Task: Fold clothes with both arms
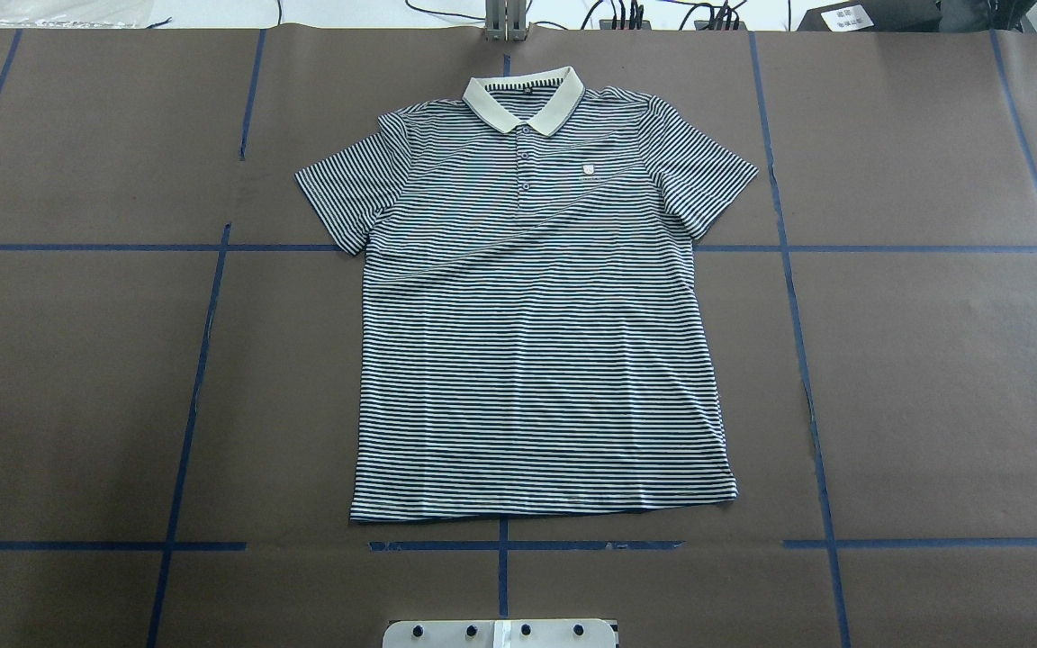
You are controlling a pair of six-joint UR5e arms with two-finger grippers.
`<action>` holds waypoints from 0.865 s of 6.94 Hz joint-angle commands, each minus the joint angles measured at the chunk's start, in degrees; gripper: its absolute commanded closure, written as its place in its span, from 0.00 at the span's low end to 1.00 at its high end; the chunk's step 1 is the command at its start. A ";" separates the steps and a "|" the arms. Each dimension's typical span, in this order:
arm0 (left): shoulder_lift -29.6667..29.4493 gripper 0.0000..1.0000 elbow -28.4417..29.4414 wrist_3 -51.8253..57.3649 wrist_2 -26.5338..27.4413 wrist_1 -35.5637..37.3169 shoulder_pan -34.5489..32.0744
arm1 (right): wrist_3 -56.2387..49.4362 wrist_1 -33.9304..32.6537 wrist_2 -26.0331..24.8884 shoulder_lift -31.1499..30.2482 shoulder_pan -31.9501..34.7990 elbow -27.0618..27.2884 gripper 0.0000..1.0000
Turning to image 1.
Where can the clear plastic bag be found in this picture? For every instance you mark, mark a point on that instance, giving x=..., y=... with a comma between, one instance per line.
x=75, y=14

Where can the black box with label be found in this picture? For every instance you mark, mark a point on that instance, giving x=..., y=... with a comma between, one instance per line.
x=873, y=16

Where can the aluminium frame post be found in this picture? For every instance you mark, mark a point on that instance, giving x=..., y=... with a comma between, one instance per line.
x=506, y=20

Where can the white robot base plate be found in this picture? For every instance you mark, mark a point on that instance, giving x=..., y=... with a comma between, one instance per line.
x=537, y=632

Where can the striped polo shirt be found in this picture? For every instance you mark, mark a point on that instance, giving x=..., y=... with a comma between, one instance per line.
x=532, y=340

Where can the brown paper table cover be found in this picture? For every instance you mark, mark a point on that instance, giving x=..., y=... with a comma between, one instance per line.
x=812, y=423

